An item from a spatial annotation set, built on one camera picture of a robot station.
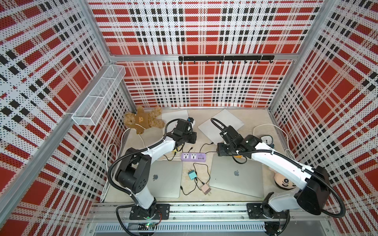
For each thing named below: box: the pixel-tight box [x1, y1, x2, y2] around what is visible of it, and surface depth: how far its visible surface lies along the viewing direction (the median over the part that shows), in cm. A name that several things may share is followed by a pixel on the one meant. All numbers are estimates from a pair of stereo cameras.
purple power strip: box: [181, 152, 207, 163], surface depth 93 cm
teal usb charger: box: [187, 169, 198, 181], surface depth 86 cm
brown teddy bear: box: [123, 105, 166, 135], surface depth 106 cm
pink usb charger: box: [200, 183, 212, 196], surface depth 81 cm
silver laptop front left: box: [147, 160, 184, 199], surface depth 88 cm
